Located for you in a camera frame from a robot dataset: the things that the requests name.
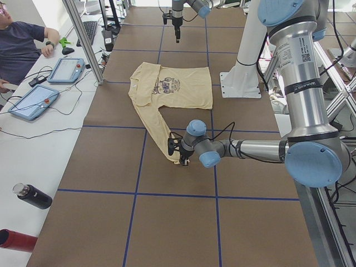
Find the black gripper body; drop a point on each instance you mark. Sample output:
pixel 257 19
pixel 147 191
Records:
pixel 176 22
pixel 183 153

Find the cream long-sleeve printed shirt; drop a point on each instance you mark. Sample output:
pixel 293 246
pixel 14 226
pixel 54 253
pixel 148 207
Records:
pixel 153 86

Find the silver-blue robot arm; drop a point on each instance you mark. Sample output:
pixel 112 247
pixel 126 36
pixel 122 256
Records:
pixel 201 7
pixel 313 153

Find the black keyboard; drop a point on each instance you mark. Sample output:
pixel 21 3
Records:
pixel 91 30

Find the black computer mouse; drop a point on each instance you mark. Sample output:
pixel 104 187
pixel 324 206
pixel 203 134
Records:
pixel 67 50

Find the green plastic tool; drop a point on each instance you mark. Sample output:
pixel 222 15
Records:
pixel 64 42

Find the blue teach pendant far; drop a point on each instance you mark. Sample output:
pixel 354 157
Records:
pixel 66 71

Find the blue teach pendant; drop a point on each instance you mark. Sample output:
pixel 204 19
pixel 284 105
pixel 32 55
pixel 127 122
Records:
pixel 66 71
pixel 34 103

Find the black water bottle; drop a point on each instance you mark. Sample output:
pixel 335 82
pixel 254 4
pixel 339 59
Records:
pixel 32 195

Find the seated person navy shirt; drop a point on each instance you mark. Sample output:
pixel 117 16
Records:
pixel 21 46

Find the blue teach pendant near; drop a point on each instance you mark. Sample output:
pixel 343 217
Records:
pixel 34 103

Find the red cylinder bottle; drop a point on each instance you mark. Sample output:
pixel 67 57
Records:
pixel 17 241

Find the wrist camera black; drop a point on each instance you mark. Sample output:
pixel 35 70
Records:
pixel 166 17
pixel 173 142

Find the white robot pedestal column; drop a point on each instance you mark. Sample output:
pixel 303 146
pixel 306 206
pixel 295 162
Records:
pixel 242 81

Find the aluminium frame post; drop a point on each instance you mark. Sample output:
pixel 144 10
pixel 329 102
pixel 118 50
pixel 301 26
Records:
pixel 85 42

